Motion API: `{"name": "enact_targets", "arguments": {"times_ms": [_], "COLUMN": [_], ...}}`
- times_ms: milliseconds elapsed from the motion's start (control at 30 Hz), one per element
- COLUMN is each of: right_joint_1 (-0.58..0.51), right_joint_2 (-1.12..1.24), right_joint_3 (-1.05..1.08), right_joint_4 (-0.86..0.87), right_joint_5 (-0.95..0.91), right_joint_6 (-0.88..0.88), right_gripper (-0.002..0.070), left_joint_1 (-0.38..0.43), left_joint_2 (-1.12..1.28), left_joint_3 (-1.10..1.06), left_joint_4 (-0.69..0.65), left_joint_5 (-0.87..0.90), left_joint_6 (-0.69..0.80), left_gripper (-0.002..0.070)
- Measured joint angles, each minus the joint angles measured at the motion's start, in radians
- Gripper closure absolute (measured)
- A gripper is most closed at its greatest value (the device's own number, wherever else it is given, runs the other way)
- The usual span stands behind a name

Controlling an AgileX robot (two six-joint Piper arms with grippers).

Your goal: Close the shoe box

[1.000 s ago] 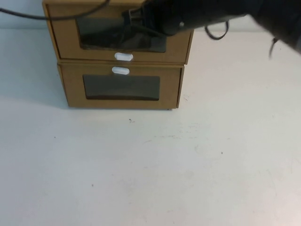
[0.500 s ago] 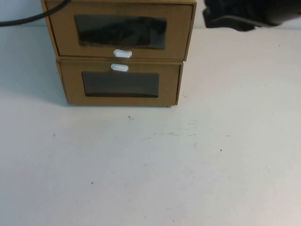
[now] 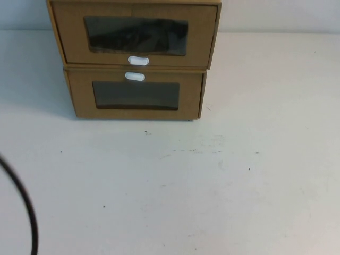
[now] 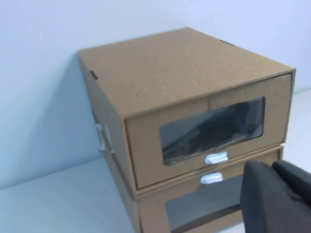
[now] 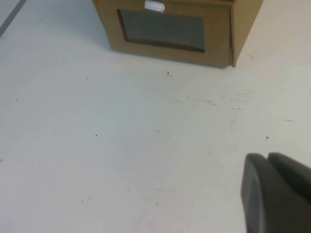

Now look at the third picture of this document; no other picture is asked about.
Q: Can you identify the black cable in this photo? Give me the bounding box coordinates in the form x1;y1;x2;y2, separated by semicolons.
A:
0;152;40;255

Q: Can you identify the cardboard shell of wrinkled-window drawer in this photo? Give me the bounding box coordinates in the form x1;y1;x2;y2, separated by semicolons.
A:
45;0;223;67

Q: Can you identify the white handle by smooth window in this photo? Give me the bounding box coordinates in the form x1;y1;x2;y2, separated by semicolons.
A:
124;71;147;81

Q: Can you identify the white handle by wrinkled window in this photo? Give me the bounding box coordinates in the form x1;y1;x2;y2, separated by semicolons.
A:
127;55;150;66

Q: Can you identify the cardboard drawer with wrinkled window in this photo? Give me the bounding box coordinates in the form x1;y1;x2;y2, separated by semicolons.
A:
50;1;219;67

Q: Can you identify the cardboard drawer with smooth window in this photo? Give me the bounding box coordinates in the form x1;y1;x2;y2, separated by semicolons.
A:
66;69;205;120

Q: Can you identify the cardboard shell of smooth-window drawer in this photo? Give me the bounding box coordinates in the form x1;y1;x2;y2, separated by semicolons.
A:
63;64;208;123

